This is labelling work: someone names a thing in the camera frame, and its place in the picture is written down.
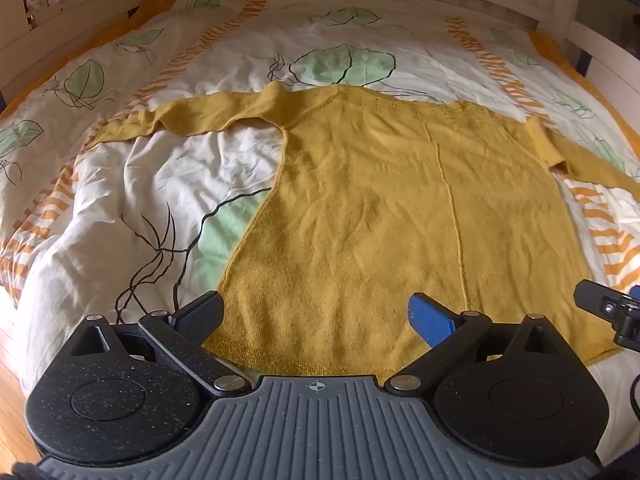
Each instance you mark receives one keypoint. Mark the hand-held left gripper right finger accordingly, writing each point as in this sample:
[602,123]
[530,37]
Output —
[431,319]

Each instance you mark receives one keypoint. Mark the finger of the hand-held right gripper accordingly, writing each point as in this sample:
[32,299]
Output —
[597,300]
[636,294]

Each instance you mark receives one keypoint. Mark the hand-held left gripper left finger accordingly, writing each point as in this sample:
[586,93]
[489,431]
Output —
[201,316]

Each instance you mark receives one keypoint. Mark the mustard yellow knit sweater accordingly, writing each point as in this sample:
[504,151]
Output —
[375,210]

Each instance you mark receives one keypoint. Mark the white leaf-print duvet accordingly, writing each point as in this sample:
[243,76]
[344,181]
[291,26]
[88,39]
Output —
[150,175]

